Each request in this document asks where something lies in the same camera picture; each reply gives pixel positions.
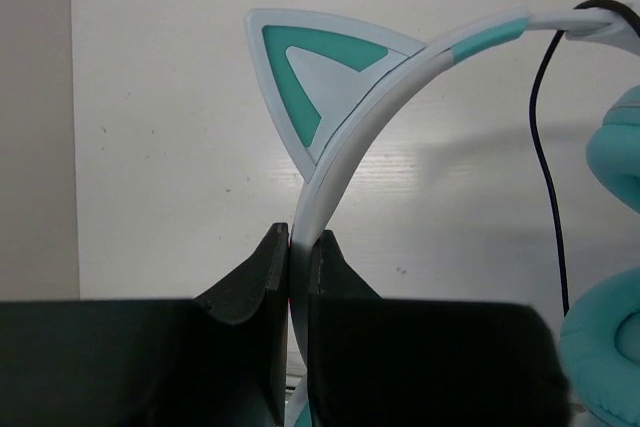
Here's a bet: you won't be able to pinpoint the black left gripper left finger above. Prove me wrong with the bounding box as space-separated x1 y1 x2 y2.
1 223 289 426

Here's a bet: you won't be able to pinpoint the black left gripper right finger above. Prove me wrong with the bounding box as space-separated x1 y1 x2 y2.
308 231 572 426

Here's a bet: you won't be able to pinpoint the teal cat-ear headphones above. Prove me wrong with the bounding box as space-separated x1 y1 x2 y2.
245 0 639 426

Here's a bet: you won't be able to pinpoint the black teal-headphone cable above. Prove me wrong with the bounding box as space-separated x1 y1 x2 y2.
529 0 640 321

